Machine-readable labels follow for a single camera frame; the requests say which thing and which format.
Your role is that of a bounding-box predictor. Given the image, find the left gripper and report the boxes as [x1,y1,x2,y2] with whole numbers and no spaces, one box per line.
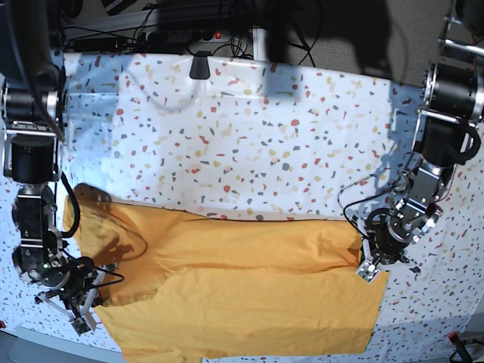
[365,208,420,272]

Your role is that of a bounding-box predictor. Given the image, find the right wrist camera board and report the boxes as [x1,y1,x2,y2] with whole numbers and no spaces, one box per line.
[71,317,91,336]

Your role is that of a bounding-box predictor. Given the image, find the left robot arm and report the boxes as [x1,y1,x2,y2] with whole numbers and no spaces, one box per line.
[357,64,483,282]

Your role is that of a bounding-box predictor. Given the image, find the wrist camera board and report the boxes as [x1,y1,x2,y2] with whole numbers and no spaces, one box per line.
[71,317,91,336]
[356,260,381,284]

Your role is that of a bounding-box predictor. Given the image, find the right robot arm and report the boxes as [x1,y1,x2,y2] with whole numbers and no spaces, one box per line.
[1,1,105,333]

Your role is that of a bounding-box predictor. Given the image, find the white metal post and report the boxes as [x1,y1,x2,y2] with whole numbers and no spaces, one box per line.
[252,26,268,62]

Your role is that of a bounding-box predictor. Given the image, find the yellow T-shirt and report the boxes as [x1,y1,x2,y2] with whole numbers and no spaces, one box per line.
[74,185,388,362]

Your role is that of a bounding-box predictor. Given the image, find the terrazzo patterned table cloth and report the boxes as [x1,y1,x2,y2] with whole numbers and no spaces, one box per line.
[0,51,484,363]

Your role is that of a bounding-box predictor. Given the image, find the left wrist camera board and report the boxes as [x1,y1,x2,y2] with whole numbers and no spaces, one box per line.
[356,260,381,284]

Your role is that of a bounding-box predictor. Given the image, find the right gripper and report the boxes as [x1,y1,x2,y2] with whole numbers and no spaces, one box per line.
[36,257,104,320]

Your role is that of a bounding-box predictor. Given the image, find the power strip with red switch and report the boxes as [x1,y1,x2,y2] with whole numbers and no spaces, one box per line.
[141,29,232,44]

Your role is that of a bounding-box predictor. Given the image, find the black table clamp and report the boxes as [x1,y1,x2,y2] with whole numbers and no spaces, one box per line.
[189,51,211,80]

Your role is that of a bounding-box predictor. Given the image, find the red clamp at table edge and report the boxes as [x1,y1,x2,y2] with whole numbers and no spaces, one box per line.
[448,332,473,363]

